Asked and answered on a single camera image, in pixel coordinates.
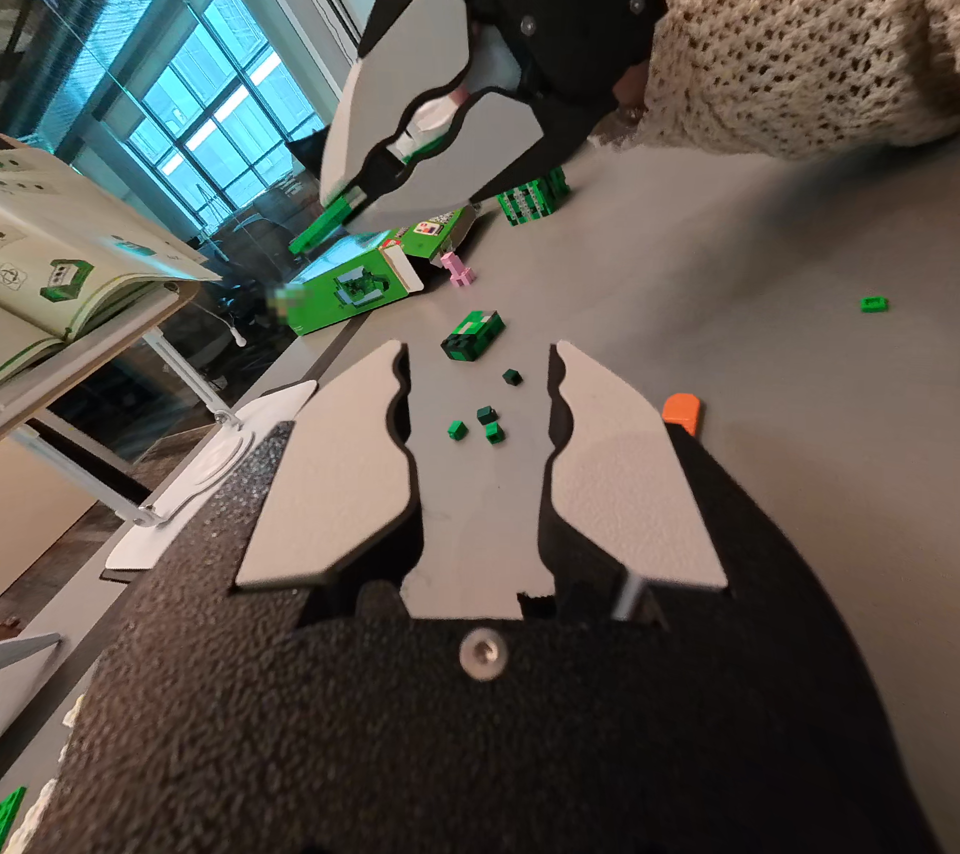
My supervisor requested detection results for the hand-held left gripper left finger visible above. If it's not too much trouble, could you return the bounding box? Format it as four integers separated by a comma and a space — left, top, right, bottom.
234, 339, 425, 591

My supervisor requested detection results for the person's right hand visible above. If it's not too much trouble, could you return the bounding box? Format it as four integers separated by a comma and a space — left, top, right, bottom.
611, 62, 651, 120

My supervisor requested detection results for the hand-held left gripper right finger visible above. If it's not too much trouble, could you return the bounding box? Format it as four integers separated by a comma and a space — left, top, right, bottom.
538, 341, 730, 621

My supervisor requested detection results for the green black lego head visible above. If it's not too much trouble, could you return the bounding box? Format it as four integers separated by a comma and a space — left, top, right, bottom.
441, 310, 505, 361

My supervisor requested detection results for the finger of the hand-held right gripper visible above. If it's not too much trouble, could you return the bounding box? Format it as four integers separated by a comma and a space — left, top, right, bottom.
318, 0, 474, 210
346, 86, 546, 237

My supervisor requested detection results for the person's right forearm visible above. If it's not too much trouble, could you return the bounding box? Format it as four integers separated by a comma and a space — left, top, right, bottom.
588, 0, 960, 161

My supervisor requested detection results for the green white lego block build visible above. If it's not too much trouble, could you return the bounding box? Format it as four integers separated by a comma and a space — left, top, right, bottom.
497, 167, 571, 227

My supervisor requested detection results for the open lego instruction booklet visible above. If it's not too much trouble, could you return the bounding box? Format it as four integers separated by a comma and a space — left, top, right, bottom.
0, 134, 224, 382

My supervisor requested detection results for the white sheet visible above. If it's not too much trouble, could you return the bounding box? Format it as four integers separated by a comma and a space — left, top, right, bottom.
0, 632, 61, 735

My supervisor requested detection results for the white cable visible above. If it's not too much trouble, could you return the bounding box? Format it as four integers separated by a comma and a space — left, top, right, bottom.
196, 299, 249, 348

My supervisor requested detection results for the white book stand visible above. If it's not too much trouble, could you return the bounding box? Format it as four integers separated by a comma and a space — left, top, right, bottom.
0, 280, 320, 581

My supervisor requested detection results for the green lego box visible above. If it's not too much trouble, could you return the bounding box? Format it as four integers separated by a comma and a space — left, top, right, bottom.
285, 246, 426, 337

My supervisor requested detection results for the black office chair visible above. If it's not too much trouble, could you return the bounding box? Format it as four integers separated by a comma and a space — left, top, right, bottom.
206, 194, 301, 270

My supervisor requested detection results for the torn green cardboard box piece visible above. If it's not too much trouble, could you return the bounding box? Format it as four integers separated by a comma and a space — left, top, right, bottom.
390, 203, 481, 270

